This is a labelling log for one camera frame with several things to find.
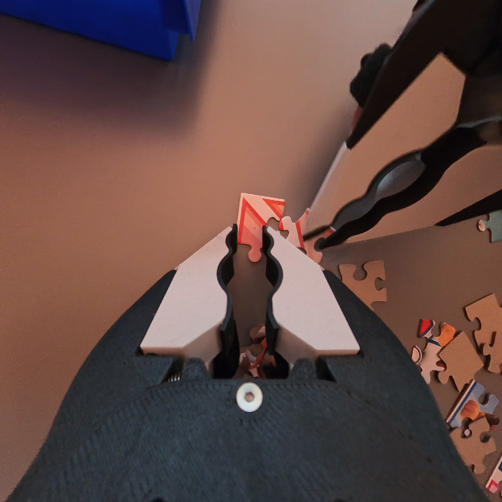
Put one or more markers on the plain teal puzzle piece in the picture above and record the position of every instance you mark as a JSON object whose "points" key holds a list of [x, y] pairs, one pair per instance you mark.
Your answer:
{"points": [[496, 227]]}

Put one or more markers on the plain brown puzzle piece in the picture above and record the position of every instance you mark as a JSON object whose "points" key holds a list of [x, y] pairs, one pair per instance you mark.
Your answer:
{"points": [[364, 286], [495, 359], [461, 360], [472, 447], [486, 313]]}

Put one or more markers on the white orange blue puzzle piece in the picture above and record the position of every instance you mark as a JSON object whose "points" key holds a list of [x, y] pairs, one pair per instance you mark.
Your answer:
{"points": [[429, 357]]}

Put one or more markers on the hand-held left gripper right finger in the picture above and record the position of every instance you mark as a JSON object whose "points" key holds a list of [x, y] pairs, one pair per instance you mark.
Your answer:
{"points": [[313, 310]]}

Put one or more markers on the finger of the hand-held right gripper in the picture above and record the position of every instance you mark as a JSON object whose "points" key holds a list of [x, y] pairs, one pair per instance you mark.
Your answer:
{"points": [[470, 184], [400, 125]]}

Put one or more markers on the red pink striped puzzle piece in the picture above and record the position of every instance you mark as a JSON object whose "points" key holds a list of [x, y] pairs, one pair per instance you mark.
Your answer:
{"points": [[251, 219]]}

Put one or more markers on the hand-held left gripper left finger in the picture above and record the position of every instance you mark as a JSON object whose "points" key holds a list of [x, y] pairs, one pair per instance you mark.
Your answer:
{"points": [[188, 310]]}

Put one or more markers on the blue plastic bin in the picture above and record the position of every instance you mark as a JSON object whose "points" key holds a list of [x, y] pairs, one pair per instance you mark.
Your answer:
{"points": [[117, 23]]}

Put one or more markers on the blue orange dog puzzle piece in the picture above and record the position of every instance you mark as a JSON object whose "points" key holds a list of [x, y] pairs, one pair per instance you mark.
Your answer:
{"points": [[472, 408]]}

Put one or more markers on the deep orange edge puzzle piece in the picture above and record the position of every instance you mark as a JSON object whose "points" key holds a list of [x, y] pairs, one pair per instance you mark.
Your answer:
{"points": [[292, 229]]}

